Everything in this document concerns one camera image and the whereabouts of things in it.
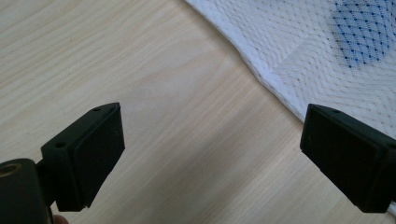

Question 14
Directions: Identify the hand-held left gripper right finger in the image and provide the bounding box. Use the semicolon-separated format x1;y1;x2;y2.
299;103;396;214

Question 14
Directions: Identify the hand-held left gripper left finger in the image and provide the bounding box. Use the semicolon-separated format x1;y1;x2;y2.
40;102;126;213

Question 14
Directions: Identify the white mesh laundry bag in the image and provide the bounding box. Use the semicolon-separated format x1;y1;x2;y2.
184;0;396;217

